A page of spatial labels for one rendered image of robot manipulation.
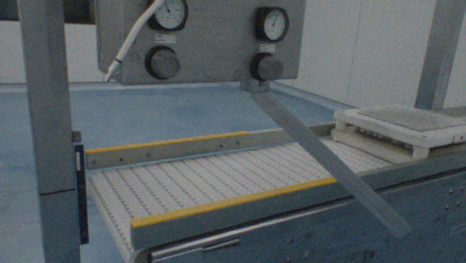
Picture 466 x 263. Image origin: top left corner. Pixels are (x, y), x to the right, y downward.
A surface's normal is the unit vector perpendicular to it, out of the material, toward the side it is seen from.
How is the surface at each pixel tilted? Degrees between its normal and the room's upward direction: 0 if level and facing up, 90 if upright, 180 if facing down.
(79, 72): 90
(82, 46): 90
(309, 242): 90
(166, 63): 90
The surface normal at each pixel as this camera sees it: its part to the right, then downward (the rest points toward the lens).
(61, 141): 0.51, 0.29
